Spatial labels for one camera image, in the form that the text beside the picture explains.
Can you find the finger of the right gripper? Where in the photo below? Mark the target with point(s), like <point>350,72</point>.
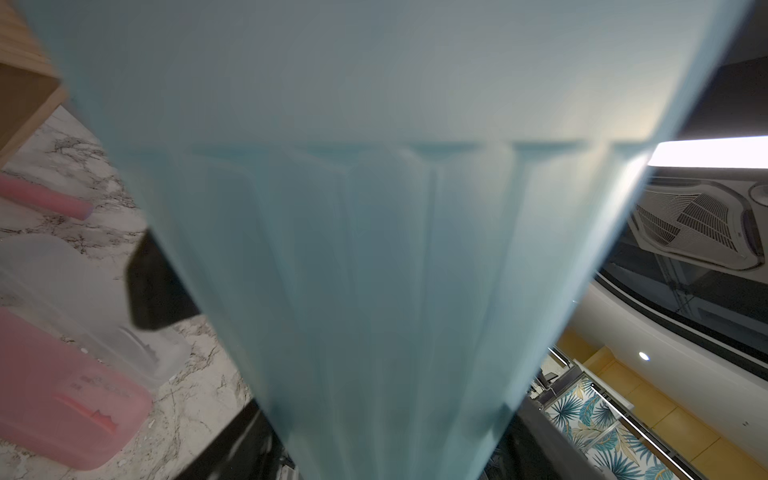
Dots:
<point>157,297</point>

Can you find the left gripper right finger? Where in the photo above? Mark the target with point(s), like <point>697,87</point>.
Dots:
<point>531,447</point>

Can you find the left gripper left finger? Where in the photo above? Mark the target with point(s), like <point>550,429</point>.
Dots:
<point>247,448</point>

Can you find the clear pencil case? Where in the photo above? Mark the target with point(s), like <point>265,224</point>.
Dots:
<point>51,285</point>

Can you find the pink pencil case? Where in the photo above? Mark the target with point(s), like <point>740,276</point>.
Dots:
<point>61,403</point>

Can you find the teal pencil case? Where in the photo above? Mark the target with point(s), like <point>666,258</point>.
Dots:
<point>386,209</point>

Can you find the wooden two-tier shelf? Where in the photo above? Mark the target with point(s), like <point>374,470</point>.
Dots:
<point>30,88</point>

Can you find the purple pink garden trowel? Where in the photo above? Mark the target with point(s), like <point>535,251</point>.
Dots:
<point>20,191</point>

